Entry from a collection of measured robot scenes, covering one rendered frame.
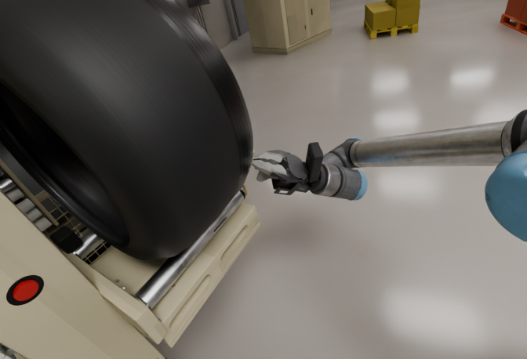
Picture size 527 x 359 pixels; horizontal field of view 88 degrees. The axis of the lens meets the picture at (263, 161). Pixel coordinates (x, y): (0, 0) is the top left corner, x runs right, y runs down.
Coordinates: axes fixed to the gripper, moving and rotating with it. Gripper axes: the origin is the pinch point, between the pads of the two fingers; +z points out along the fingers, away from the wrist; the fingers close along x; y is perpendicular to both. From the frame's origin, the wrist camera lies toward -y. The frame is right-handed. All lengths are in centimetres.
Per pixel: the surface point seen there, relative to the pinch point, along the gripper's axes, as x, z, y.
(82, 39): -3.4, 34.4, -18.2
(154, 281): -20.5, 16.7, 19.4
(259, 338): -28, -47, 91
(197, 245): -13.7, 8.3, 17.3
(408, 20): 384, -369, -2
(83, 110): -10.2, 32.8, -13.6
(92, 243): -5.7, 28.6, 37.6
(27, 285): -22.0, 36.2, 14.4
